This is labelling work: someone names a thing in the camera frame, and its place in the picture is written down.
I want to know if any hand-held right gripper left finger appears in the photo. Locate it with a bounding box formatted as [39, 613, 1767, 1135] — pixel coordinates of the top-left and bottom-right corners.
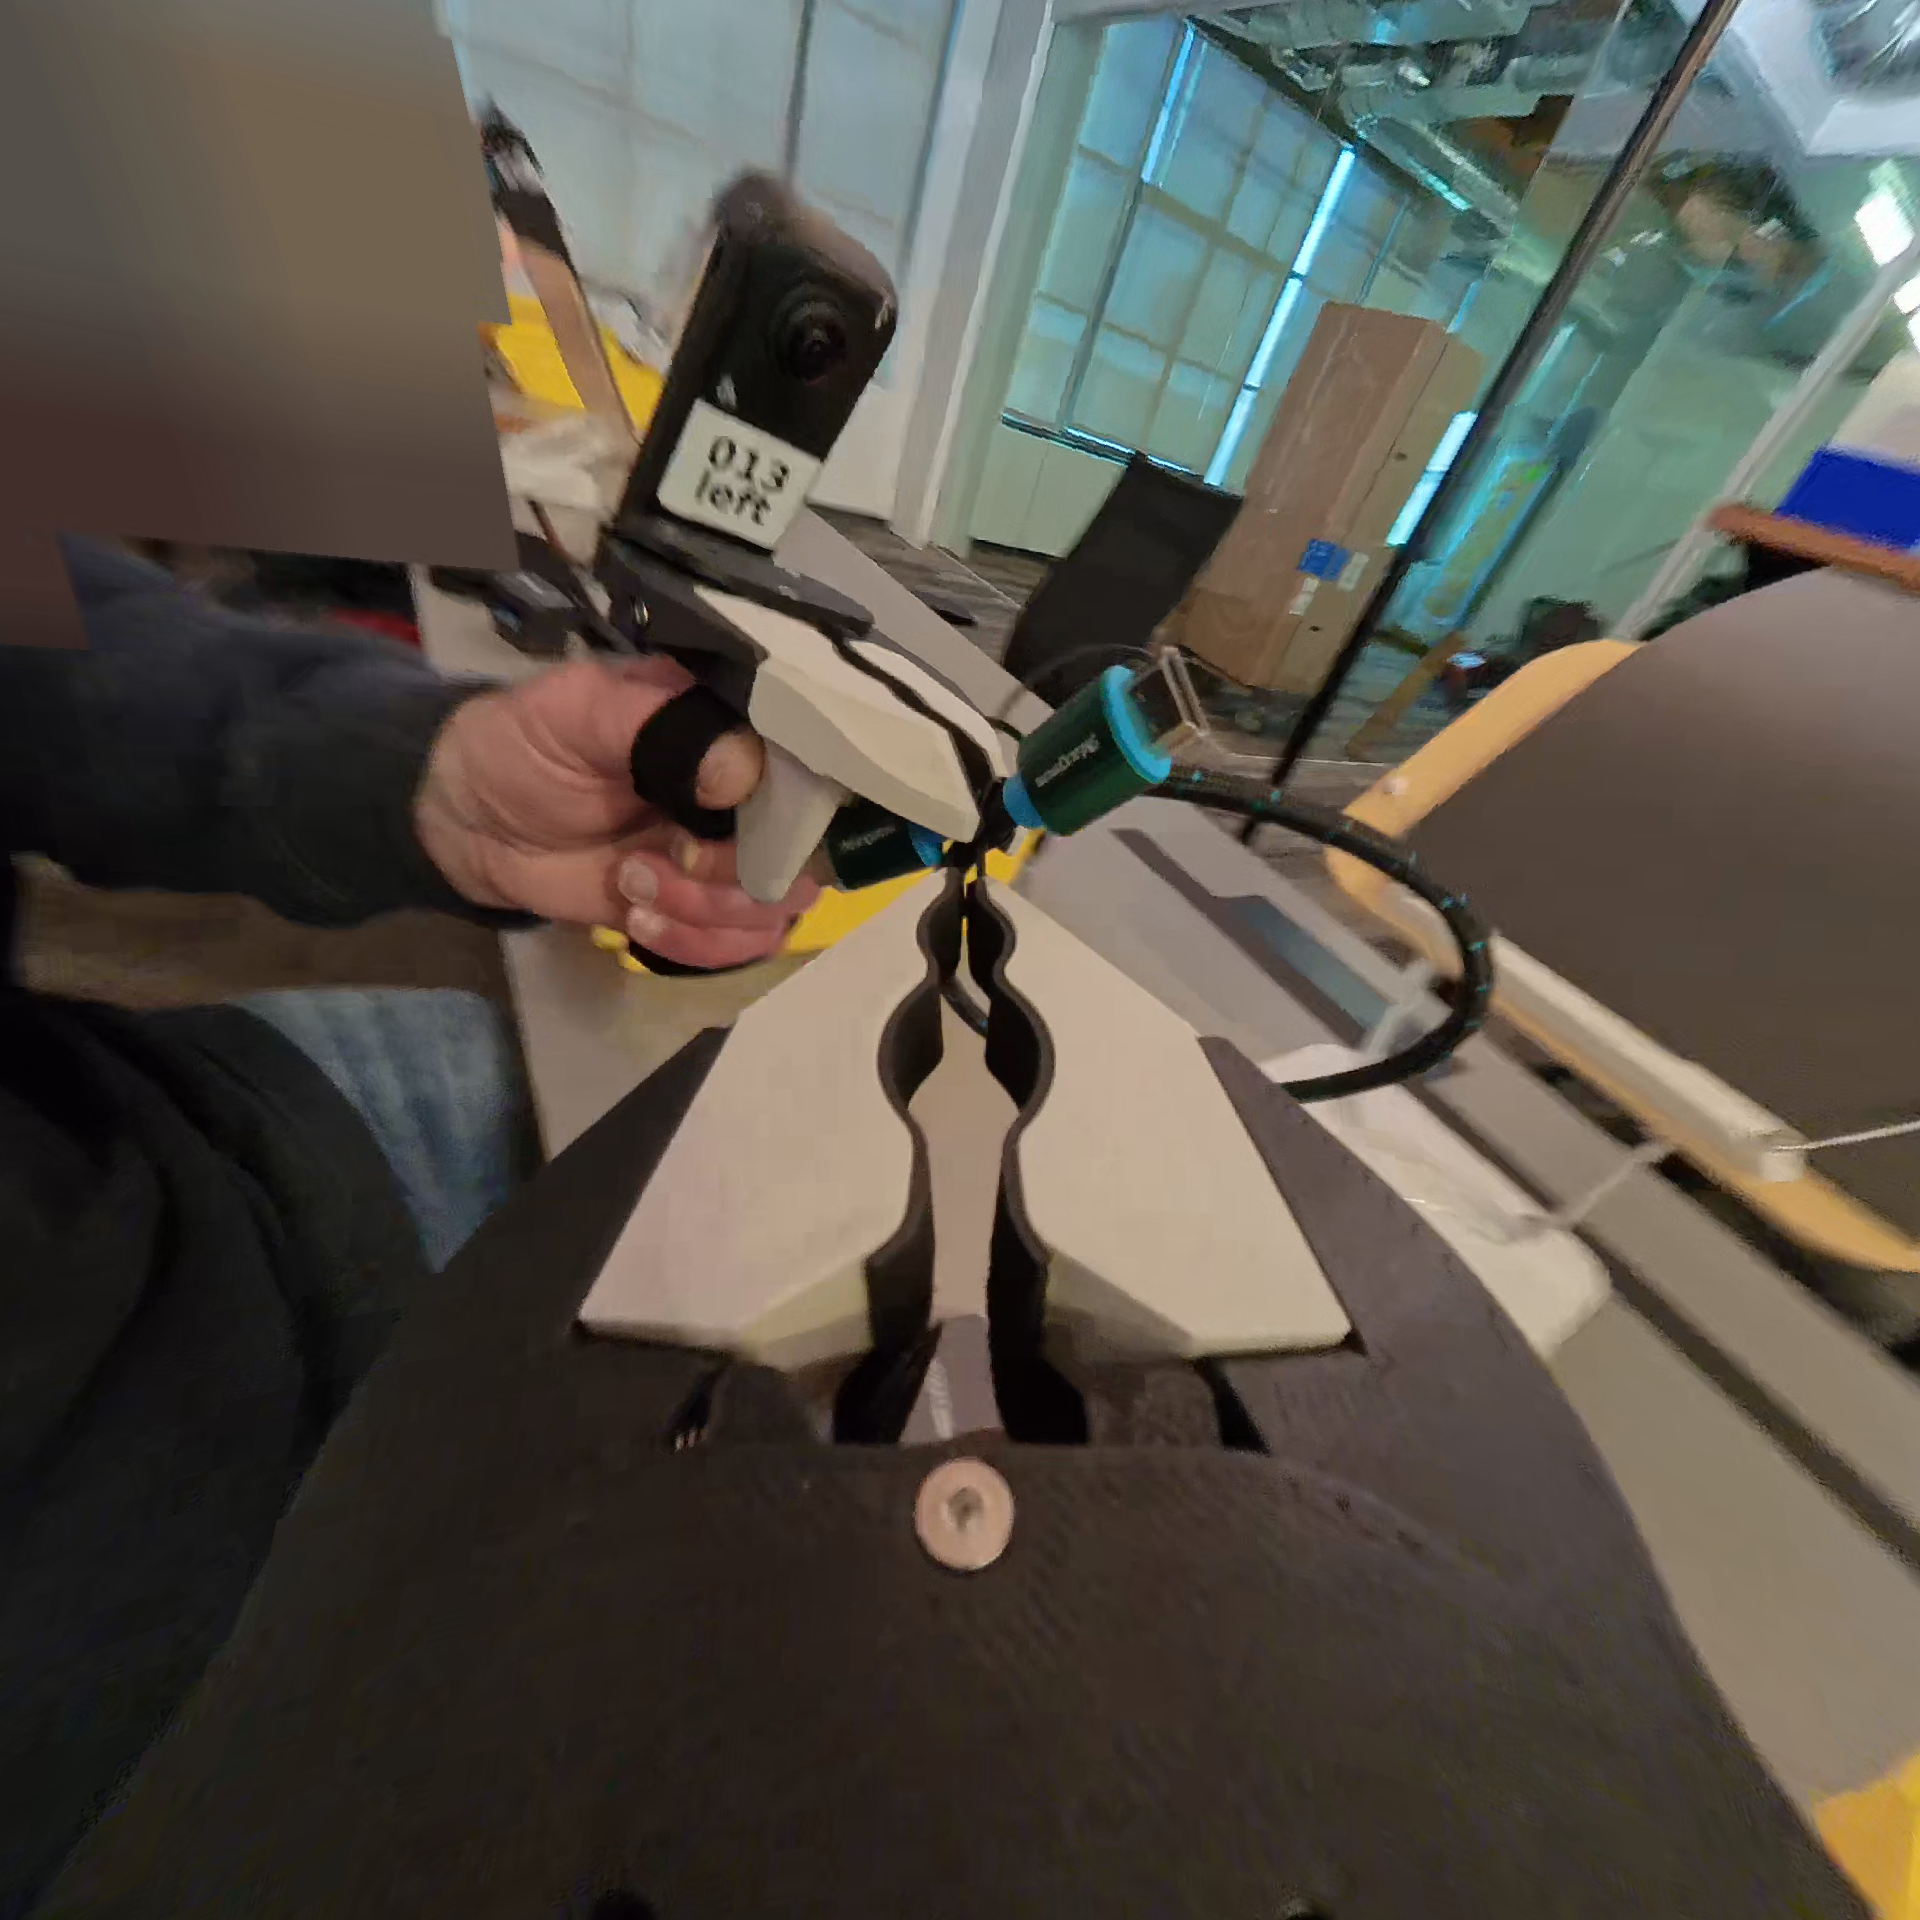
[573, 871, 962, 1370]

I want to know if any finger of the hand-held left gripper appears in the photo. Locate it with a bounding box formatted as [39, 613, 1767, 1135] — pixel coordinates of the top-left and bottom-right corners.
[738, 624, 1028, 859]

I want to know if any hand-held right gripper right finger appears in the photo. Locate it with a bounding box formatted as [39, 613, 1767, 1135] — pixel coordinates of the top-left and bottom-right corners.
[960, 871, 1358, 1376]

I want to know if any yellow plastic bin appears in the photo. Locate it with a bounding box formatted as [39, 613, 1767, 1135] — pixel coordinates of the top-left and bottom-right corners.
[584, 815, 1047, 980]

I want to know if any black braided hdmi cable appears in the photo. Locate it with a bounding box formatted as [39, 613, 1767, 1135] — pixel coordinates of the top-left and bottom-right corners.
[823, 647, 1498, 1106]

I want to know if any person's left forearm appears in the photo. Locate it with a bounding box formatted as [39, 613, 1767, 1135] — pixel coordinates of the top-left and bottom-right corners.
[0, 542, 504, 938]

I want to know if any person's left hand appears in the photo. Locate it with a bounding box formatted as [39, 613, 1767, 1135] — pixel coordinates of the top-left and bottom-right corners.
[411, 655, 819, 974]

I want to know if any black office chair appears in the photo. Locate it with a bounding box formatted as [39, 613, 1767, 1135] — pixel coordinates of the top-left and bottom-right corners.
[997, 454, 1248, 711]

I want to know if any cart with cardboard boxes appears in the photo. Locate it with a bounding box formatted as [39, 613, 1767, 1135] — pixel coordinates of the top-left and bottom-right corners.
[1168, 302, 1491, 701]

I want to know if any person's black top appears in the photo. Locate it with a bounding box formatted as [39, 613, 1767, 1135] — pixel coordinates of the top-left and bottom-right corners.
[0, 976, 445, 1920]

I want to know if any wooden rimmed black panel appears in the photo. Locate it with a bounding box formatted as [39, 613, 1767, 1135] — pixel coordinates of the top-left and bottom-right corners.
[1320, 564, 1920, 1280]

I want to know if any black stand pole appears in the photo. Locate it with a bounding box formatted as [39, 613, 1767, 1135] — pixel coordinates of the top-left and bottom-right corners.
[1272, 0, 1744, 791]

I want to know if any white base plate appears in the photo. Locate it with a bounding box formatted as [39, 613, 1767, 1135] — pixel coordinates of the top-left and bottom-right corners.
[1261, 1035, 1622, 1357]

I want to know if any white bracket bar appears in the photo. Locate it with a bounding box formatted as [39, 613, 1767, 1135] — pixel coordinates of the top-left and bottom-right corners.
[1478, 930, 1819, 1190]

